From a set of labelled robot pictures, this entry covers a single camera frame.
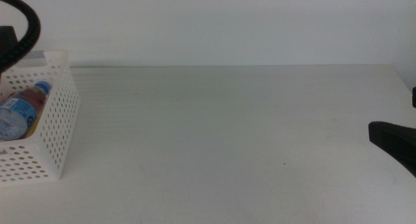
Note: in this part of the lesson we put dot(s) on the white perforated plastic basket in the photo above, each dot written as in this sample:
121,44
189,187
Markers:
58,120

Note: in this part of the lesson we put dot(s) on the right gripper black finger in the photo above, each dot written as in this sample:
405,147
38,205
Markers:
396,141
414,97

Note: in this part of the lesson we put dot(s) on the clear water bottle blue cap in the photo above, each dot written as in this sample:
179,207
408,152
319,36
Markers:
16,113

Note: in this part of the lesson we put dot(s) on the yellow tea bottle green label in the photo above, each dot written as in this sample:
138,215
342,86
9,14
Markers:
34,126

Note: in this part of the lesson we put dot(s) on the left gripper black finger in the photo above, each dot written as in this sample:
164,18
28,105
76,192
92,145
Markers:
6,39

